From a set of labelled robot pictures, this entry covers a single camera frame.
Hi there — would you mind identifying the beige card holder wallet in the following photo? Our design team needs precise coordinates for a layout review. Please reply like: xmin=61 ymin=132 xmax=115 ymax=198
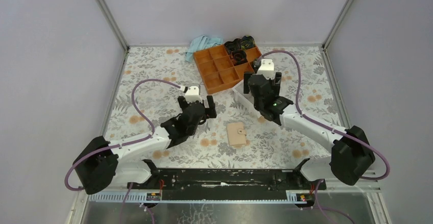
xmin=226 ymin=122 xmax=247 ymax=146

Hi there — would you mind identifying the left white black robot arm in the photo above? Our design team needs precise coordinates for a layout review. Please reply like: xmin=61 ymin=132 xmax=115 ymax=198
xmin=73 ymin=95 xmax=217 ymax=195

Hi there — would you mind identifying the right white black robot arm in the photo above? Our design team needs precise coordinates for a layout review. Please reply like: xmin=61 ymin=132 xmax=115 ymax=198
xmin=244 ymin=72 xmax=375 ymax=189

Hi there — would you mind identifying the white card box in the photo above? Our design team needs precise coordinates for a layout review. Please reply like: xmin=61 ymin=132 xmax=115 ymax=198
xmin=231 ymin=80 xmax=261 ymax=118

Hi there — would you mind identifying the dark rolled band middle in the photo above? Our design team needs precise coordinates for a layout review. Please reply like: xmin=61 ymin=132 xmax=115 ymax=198
xmin=230 ymin=49 xmax=248 ymax=66

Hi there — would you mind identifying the dark rolled band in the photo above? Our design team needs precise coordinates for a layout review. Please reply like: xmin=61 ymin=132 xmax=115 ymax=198
xmin=224 ymin=38 xmax=242 ymax=55
xmin=230 ymin=49 xmax=248 ymax=66

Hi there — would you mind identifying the orange compartment tray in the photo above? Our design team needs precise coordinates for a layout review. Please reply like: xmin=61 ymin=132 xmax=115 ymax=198
xmin=193 ymin=45 xmax=261 ymax=94

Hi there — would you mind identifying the dark rolled band top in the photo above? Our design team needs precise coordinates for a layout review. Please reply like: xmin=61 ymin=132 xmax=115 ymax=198
xmin=224 ymin=38 xmax=242 ymax=55

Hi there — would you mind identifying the dark rolled band corner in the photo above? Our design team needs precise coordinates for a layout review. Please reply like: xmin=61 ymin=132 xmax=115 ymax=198
xmin=240 ymin=35 xmax=256 ymax=50

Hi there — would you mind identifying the light blue cloth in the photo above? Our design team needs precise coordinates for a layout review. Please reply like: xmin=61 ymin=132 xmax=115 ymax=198
xmin=185 ymin=35 xmax=224 ymax=63

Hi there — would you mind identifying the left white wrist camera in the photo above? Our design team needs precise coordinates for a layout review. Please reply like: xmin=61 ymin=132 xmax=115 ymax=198
xmin=184 ymin=86 xmax=202 ymax=103

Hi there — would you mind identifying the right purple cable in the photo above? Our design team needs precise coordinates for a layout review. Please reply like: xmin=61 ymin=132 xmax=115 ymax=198
xmin=258 ymin=50 xmax=390 ymax=182

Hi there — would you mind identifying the purple cable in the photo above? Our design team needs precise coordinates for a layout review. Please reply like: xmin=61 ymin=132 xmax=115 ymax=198
xmin=64 ymin=79 xmax=186 ymax=192
xmin=258 ymin=50 xmax=390 ymax=182

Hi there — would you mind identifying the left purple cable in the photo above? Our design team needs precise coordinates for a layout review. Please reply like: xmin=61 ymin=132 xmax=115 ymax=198
xmin=64 ymin=79 xmax=186 ymax=192

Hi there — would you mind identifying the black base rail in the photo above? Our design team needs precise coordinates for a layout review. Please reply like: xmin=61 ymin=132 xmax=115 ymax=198
xmin=128 ymin=168 xmax=326 ymax=201

